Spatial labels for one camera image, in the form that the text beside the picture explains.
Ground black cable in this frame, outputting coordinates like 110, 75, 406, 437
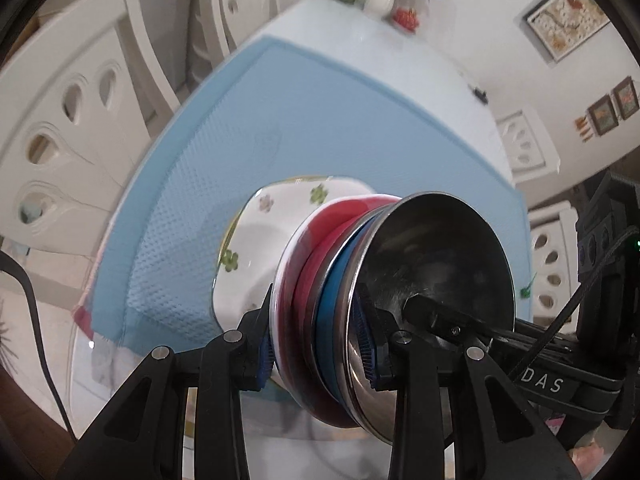
0, 250, 78, 443
507, 227, 640, 378

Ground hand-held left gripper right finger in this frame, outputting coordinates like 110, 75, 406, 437
352, 285, 583, 480

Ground light blue table mat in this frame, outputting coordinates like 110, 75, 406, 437
75, 35, 531, 356

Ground large framed picture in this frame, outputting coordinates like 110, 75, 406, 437
522, 0, 613, 63

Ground small framed picture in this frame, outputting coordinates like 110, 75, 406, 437
587, 95, 618, 136
612, 76, 640, 121

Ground stainless steel bowl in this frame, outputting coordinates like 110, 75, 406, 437
315, 191, 516, 446

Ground pink ceramic bowl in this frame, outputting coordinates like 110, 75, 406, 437
269, 192, 403, 411

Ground red lidded cup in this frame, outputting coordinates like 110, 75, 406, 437
392, 5, 421, 31

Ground white hexagonal floral plate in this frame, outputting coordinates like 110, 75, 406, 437
212, 175, 378, 331

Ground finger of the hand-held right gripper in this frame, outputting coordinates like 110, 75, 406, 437
404, 294, 517, 349

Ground white wooden chair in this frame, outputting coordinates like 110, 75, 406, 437
527, 202, 586, 321
0, 0, 181, 256
495, 110, 563, 181
187, 0, 281, 61

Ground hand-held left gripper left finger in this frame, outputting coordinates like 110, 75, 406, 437
65, 282, 276, 480

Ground blue bowl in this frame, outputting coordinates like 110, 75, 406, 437
292, 205, 396, 428

